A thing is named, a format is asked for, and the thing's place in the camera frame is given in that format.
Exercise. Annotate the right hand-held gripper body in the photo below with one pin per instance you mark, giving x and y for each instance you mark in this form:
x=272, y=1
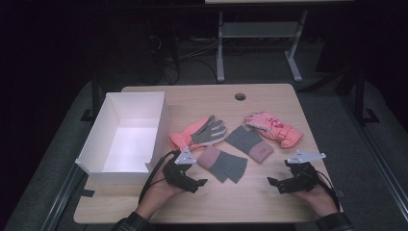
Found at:
x=301, y=179

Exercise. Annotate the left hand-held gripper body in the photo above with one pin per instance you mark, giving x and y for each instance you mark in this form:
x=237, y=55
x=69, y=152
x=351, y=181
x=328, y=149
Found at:
x=176, y=174

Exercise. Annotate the grey knit glove plain cuff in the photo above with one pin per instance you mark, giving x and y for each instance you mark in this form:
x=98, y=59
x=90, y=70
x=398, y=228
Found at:
x=224, y=163

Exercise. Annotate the pink glove grey palm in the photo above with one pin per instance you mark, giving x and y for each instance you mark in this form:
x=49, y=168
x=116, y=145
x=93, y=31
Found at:
x=187, y=133

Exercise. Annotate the grey knit glove marked cuff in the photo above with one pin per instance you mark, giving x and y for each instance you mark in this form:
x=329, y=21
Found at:
x=248, y=141

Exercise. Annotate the white box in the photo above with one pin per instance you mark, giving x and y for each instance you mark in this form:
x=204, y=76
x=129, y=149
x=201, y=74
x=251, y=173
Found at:
x=128, y=147

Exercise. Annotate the person's right hand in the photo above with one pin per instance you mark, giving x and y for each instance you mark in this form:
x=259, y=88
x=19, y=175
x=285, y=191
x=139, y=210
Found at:
x=317, y=199

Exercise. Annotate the person's left hand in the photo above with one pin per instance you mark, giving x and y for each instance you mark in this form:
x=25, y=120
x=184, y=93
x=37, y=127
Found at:
x=158, y=195

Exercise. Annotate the pink glove printed back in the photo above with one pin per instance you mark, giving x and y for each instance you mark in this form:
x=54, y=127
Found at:
x=272, y=126

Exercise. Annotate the grey metal desk frame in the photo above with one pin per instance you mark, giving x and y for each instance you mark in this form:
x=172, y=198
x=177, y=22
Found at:
x=256, y=30

